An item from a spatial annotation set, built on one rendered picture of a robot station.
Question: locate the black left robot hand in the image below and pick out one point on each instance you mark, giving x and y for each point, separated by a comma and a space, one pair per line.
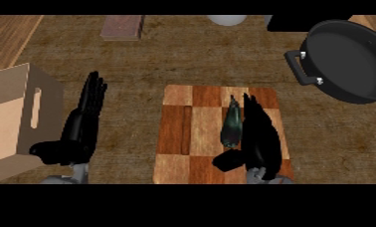
79, 128

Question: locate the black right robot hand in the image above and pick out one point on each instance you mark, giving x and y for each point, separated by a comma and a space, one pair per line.
259, 138

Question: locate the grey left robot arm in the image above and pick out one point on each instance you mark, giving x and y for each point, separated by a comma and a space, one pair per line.
67, 176

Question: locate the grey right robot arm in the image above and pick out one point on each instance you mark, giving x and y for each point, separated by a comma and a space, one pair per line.
267, 178

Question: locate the dark green eggplant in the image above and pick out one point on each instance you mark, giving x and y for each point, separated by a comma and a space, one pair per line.
230, 126

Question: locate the checkered wooden cutting board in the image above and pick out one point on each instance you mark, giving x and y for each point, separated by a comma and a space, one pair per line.
194, 131

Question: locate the reddish brown wooden block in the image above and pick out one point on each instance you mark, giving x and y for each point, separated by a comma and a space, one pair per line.
121, 27

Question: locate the black flat appliance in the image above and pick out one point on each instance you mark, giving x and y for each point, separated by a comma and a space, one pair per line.
305, 22

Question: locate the pale grey round object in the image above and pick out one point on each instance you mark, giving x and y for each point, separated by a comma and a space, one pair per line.
225, 19

